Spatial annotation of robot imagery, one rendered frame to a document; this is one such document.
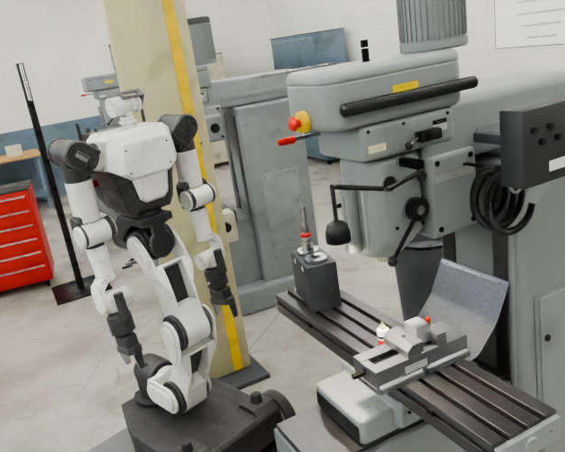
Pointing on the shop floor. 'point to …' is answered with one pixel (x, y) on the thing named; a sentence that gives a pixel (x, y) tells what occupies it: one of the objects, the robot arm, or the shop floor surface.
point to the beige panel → (148, 35)
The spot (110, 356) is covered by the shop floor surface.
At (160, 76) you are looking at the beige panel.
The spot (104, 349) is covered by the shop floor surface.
